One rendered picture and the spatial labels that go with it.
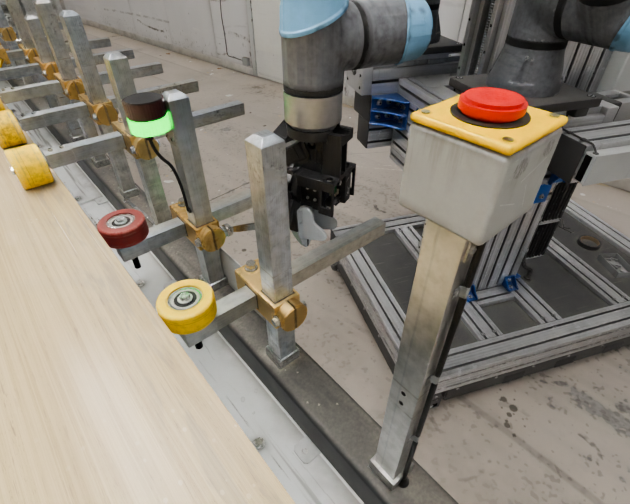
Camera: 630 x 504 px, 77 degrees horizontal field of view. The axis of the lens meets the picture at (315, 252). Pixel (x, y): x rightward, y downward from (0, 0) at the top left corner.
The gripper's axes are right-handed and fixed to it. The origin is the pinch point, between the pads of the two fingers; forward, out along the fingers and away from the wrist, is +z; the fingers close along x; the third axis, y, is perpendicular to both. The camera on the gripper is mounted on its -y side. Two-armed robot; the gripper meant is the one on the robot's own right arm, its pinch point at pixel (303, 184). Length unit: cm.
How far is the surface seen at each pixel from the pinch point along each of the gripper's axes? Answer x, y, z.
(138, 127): -5.8, -35.5, -26.1
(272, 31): 303, 206, 37
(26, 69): 99, -35, -13
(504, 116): -56, -29, -41
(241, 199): -1.3, -17.9, -3.9
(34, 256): 0, -56, -9
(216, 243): -8.5, -28.5, -1.9
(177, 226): -1.4, -32.7, -4.1
